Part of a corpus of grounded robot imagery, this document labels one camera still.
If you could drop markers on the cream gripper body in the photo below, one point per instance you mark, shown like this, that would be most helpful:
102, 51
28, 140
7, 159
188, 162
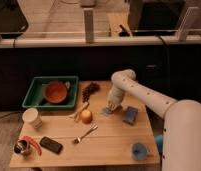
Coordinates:
113, 105

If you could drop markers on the light blue towel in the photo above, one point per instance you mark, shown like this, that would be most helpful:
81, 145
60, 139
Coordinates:
107, 112

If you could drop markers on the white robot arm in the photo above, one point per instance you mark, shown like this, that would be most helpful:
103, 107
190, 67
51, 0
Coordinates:
182, 121

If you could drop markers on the blue sponge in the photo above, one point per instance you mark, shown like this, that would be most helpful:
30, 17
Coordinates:
130, 115

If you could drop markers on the dark grape bunch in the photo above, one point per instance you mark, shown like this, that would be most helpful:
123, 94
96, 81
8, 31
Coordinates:
89, 90

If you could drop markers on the yellow red apple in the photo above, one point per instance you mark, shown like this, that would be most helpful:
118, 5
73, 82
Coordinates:
86, 116

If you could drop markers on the silver fork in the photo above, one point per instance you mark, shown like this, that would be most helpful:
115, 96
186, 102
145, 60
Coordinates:
79, 139

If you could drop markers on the blue cylinder on floor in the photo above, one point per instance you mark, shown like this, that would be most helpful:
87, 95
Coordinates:
159, 142

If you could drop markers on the orange bowl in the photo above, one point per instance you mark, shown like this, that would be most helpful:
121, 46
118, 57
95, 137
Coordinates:
55, 92

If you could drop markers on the black phone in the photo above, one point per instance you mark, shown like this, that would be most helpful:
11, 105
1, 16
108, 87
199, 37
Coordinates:
51, 145

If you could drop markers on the green plastic bin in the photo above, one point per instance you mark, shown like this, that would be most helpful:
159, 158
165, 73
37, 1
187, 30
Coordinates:
34, 96

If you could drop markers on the white paper cup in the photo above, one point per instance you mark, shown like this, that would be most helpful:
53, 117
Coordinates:
31, 116

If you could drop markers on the black box right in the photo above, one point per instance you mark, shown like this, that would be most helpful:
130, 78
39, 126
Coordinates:
154, 17

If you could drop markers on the small metal cup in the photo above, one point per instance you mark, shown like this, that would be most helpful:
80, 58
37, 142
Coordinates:
22, 147

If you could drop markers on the white horizontal rail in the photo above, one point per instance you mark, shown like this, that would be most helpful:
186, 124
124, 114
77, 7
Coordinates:
98, 41

